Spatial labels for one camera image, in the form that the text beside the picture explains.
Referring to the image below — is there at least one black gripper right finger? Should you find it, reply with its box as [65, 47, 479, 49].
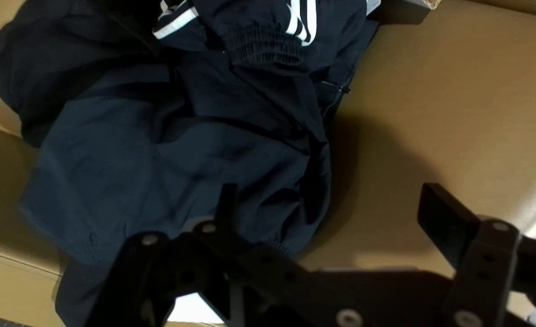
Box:
[415, 179, 536, 327]

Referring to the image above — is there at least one black cloth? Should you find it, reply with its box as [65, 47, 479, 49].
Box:
[0, 0, 177, 150]

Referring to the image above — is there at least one tan leather sofa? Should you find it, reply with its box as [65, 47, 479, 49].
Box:
[0, 0, 536, 327]

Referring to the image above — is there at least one dark navy striped jacket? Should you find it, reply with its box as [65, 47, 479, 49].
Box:
[17, 0, 381, 327]

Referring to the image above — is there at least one white paper sheet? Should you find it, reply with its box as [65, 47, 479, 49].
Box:
[164, 290, 226, 327]

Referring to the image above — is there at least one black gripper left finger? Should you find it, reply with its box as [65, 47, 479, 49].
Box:
[83, 179, 317, 327]

